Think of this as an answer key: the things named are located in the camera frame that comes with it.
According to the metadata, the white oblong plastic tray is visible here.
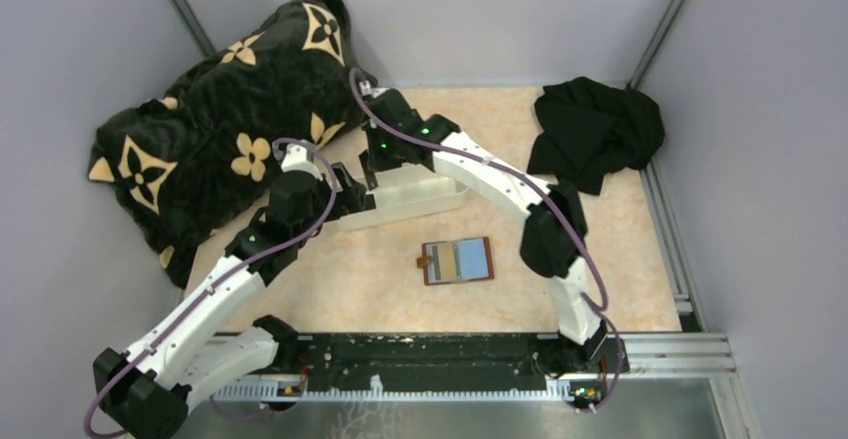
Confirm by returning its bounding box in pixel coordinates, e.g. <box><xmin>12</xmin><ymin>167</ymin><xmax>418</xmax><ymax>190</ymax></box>
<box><xmin>335</xmin><ymin>165</ymin><xmax>470</xmax><ymax>231</ymax></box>

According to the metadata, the brown leather card holder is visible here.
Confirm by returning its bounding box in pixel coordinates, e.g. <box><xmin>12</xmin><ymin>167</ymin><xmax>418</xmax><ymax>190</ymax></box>
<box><xmin>416</xmin><ymin>236</ymin><xmax>495</xmax><ymax>286</ymax></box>

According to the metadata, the black cloth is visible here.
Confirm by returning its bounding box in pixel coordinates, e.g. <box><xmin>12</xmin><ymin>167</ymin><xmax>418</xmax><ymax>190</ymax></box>
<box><xmin>526</xmin><ymin>77</ymin><xmax>666</xmax><ymax>196</ymax></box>

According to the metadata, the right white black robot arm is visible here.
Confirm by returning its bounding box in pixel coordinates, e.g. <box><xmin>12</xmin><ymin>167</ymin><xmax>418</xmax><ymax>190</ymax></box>
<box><xmin>354</xmin><ymin>88</ymin><xmax>605</xmax><ymax>371</ymax></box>

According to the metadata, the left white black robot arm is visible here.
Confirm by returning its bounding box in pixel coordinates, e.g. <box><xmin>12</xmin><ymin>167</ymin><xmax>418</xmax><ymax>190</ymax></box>
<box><xmin>91</xmin><ymin>139</ymin><xmax>366</xmax><ymax>438</ymax></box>

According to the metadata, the black floral plush pillow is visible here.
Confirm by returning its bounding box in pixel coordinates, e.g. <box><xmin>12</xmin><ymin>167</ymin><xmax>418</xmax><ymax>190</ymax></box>
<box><xmin>88</xmin><ymin>0</ymin><xmax>365</xmax><ymax>288</ymax></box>

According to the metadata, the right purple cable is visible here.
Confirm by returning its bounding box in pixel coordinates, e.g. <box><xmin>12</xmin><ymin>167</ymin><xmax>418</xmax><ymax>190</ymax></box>
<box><xmin>348</xmin><ymin>67</ymin><xmax>628</xmax><ymax>415</ymax></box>

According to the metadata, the purple cable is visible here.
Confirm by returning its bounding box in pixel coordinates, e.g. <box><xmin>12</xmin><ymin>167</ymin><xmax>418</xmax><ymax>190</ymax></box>
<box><xmin>82</xmin><ymin>136</ymin><xmax>340</xmax><ymax>439</ymax></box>
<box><xmin>348</xmin><ymin>67</ymin><xmax>628</xmax><ymax>415</ymax></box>

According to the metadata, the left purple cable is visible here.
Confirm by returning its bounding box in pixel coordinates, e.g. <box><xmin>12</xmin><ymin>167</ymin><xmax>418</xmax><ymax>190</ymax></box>
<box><xmin>82</xmin><ymin>136</ymin><xmax>340</xmax><ymax>439</ymax></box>

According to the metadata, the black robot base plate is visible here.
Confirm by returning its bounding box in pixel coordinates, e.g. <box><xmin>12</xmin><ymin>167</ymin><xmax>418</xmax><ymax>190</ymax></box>
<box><xmin>237</xmin><ymin>331</ymin><xmax>629</xmax><ymax>394</ymax></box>

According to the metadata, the white slotted cable duct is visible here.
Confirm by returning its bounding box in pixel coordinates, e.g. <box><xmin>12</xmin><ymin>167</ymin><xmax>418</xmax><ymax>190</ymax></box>
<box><xmin>213</xmin><ymin>377</ymin><xmax>575</xmax><ymax>404</ymax></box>

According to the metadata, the aluminium frame rail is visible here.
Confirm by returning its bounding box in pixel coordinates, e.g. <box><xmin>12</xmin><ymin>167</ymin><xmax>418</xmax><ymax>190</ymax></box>
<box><xmin>624</xmin><ymin>158</ymin><xmax>737</xmax><ymax>380</ymax></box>

